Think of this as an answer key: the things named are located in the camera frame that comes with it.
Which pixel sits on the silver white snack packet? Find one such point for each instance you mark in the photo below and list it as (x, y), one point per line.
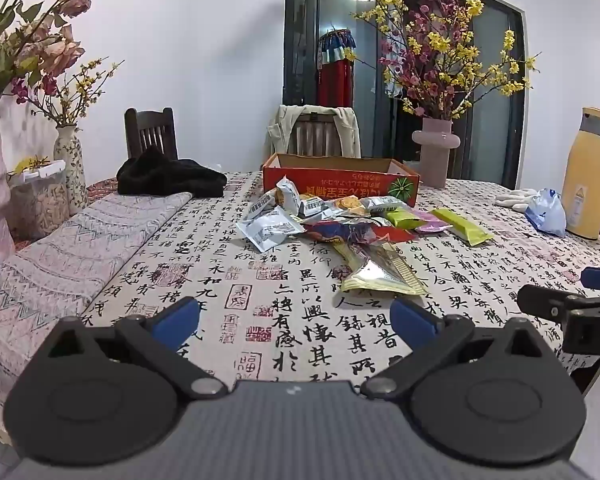
(270, 230)

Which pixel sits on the yellow thermos bottle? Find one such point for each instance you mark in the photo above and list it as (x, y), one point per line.
(587, 175)

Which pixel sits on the red snack packet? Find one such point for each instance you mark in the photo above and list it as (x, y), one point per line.
(350, 232)

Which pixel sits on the small silver candy packets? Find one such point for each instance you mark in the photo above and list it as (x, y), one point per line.
(287, 194)

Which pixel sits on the grey patterned cloth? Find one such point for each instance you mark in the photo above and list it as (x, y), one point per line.
(55, 270)

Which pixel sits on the blue white plastic bag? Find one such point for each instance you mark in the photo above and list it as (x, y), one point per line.
(547, 215)

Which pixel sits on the yellow and pink blossom branches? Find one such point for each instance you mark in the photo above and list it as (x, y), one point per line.
(432, 40)

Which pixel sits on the small green snack packet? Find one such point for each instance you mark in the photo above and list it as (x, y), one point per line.
(402, 219)

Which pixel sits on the red hanging garment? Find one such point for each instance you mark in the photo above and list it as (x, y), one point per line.
(335, 85)

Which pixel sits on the black cloth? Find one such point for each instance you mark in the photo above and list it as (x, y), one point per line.
(170, 175)

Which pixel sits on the chair with beige jacket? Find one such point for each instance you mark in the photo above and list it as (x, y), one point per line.
(280, 130)

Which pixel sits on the dark wooden chair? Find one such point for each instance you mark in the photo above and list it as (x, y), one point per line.
(150, 116)

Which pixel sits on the pink vase yellow blossoms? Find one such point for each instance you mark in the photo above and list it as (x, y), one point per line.
(495, 135)

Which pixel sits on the orange cracker packet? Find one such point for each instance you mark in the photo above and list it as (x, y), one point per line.
(349, 204)

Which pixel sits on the small white snack packet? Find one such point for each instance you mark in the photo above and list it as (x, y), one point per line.
(311, 206)
(261, 206)

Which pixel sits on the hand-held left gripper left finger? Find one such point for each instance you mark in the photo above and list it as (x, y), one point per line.
(177, 322)

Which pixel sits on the long green snack packet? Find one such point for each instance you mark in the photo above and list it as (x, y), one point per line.
(462, 227)

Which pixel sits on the pink snack packet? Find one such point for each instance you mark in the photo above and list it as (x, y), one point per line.
(432, 223)

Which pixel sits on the yellow flower sprig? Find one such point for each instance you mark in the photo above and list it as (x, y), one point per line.
(25, 164)

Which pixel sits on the thin yellow red flower branches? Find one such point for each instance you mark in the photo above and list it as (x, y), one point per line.
(27, 91)

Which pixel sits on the gold edged foil snack packet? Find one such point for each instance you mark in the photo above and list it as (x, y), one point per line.
(385, 272)

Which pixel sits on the brown wooden chair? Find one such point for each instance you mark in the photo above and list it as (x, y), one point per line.
(315, 137)

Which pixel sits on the dried pink roses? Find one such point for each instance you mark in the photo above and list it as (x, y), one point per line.
(55, 52)

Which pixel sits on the red cardboard box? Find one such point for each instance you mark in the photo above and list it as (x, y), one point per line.
(340, 180)

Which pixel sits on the grey silver snack packet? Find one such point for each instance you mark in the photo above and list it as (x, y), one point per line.
(384, 203)

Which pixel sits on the clear plastic container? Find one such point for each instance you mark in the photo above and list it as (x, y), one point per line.
(35, 205)

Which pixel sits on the white gloves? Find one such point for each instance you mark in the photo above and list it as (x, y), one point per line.
(517, 200)

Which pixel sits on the small floral pattern vase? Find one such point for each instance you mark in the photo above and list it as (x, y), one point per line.
(72, 165)

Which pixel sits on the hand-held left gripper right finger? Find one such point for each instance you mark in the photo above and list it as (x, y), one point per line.
(412, 321)

